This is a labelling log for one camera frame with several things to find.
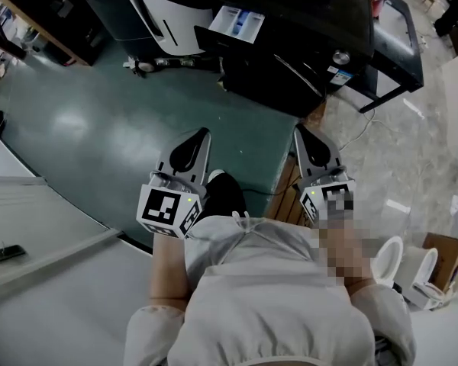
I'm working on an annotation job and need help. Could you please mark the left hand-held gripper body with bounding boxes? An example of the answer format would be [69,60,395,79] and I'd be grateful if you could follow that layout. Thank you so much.
[136,169,210,240]

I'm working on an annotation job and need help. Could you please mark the black washing machine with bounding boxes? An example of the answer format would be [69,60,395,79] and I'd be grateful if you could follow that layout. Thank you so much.
[209,0,379,118]

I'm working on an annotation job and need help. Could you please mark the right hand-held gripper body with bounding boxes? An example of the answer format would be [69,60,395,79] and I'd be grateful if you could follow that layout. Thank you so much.
[297,167,358,229]

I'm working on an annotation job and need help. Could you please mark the brown cardboard box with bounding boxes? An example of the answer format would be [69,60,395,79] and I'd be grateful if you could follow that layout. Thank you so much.
[422,232,458,294]

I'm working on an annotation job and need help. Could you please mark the white door panel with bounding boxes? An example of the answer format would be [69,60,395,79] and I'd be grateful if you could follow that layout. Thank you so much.
[0,173,133,293]

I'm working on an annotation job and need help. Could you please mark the white and black detergent drawer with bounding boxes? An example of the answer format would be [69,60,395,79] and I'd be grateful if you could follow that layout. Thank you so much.
[193,5,269,59]

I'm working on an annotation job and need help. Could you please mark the person's white top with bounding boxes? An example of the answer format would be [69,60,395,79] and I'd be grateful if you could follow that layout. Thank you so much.
[124,210,417,366]

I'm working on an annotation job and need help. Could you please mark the person's right forearm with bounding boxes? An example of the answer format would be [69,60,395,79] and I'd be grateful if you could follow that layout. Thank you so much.
[314,219,375,285]

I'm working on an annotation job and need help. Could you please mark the white and black machine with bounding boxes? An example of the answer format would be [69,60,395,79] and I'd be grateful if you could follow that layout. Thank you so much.
[89,0,224,74]

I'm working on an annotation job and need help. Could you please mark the person's left forearm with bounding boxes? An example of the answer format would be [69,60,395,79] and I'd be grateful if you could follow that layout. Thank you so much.
[147,225,195,312]

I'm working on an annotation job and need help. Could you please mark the wooden slat board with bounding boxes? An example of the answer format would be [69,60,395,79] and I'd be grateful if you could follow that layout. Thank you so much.
[266,157,310,227]

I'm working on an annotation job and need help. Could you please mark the white toilet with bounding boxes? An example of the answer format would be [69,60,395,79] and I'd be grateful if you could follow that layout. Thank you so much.
[370,236,405,288]
[409,246,453,311]

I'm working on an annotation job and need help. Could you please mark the dark wooden shelf unit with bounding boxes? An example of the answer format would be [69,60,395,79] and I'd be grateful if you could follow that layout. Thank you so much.
[0,0,114,68]

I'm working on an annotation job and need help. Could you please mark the white floor cable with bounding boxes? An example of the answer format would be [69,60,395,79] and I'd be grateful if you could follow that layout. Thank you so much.
[337,108,377,148]

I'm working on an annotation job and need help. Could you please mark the person's black trousers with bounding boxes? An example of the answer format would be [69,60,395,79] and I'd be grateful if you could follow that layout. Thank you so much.
[201,172,249,220]

